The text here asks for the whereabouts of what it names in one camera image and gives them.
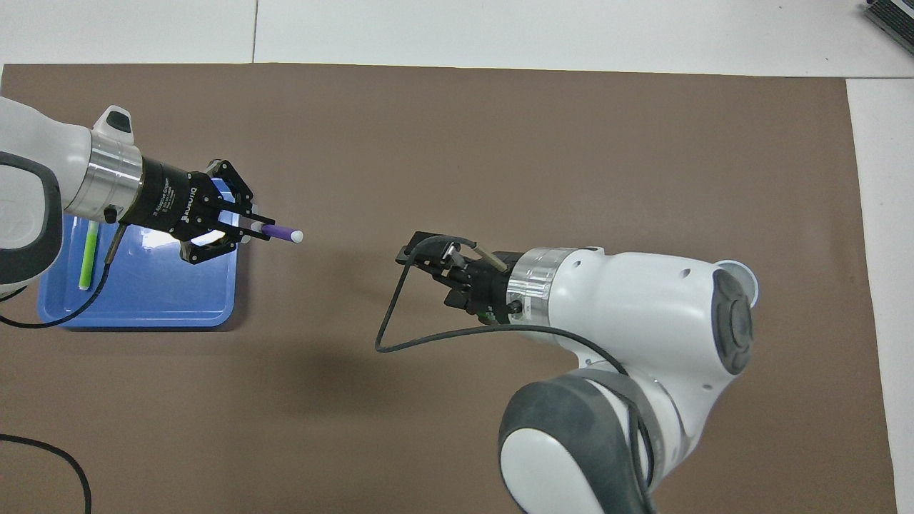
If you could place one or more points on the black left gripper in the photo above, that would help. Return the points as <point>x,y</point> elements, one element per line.
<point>171,200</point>

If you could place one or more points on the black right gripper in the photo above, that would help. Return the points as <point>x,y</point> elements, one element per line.
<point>485,285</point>

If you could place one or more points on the purple highlighter pen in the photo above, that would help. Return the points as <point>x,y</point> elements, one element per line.
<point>282,233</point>

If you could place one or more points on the green highlighter pen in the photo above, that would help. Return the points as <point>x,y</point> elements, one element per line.
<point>87,264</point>

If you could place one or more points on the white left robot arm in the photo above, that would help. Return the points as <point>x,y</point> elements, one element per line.
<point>36,143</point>

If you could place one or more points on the blue plastic tray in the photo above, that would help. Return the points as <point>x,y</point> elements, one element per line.
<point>164,300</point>

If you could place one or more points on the brown table mat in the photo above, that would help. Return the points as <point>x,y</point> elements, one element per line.
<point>500,143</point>

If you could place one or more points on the translucent plastic cup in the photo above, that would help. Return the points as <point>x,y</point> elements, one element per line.
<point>751,275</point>

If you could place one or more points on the grey ribbed device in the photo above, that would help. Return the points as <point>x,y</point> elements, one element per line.
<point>892,18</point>

